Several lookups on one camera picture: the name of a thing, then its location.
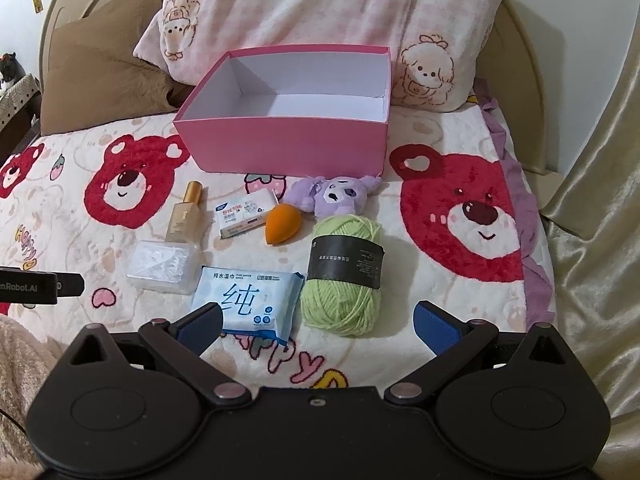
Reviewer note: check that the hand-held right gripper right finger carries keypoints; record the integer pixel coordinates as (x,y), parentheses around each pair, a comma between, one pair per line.
(437,327)

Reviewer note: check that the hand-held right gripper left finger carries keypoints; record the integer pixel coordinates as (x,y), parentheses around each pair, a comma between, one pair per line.
(200,327)

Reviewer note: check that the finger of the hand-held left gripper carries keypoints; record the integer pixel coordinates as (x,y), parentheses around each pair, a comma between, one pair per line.
(70,284)

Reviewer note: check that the white wet wipes packet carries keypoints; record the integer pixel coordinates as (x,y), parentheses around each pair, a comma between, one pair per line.
(250,300)

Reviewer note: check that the clear plastic swab box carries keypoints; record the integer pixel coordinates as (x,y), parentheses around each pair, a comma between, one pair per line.
(160,265)

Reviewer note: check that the green yarn ball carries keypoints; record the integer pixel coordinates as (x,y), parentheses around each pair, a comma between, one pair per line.
(340,305)

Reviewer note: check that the gold capped foundation bottle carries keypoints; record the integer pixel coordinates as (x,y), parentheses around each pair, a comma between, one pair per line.
(184,220)

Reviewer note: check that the small white tissue pack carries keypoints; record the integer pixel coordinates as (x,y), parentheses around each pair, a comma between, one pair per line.
(242,215)

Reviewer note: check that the orange makeup sponge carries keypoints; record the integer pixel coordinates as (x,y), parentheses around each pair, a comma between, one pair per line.
(281,226)

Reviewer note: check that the purple plush toy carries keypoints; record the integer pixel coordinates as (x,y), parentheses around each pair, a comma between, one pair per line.
(335,195)

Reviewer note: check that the pink cardboard box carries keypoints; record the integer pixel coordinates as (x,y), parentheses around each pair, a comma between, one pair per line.
(280,145)

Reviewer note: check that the red bear printed blanket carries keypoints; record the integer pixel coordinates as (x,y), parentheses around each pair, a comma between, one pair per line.
(450,270)

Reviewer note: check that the beige fuzzy cloth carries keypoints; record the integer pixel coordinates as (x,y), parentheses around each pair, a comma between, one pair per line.
(25,360)

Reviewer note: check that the patterned nightstand cloth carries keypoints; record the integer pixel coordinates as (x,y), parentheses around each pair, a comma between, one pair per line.
(17,97)

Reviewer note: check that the beige striped curtain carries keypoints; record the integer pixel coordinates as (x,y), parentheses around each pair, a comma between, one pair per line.
(600,210)

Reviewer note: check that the brown pillow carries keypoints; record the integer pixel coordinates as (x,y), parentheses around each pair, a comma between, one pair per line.
(95,75)

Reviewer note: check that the grey plush figure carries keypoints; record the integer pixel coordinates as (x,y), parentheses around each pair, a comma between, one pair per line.
(10,67)

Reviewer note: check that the beige bed headboard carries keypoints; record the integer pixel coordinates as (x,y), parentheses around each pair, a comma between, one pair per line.
(520,85)

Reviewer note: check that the pink checked pillow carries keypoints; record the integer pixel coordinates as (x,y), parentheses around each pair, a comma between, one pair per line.
(325,5)

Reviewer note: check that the yellow wall sticker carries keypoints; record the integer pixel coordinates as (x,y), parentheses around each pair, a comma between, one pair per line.
(37,4)

